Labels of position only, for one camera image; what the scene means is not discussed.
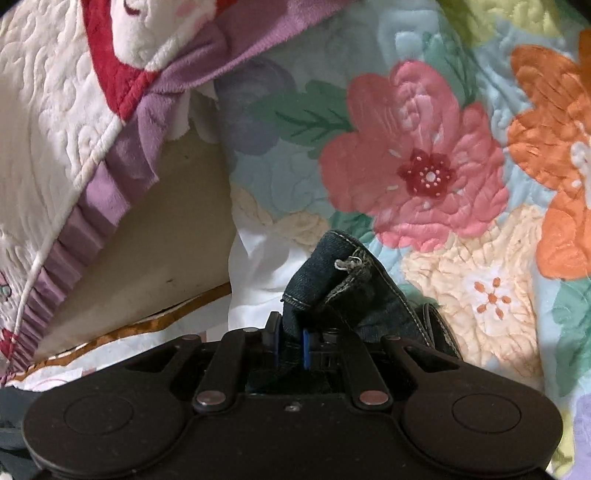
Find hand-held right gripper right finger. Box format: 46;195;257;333
300;328;463;411

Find beige bed base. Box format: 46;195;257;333
34;92;241;361

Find floral quilt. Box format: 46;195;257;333
203;0;591;480

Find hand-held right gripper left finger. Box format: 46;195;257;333
124;311;281;413

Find dark blue denim jeans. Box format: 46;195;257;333
0;230;464;478

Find white quilt with red bears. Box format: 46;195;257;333
0;0;352;386

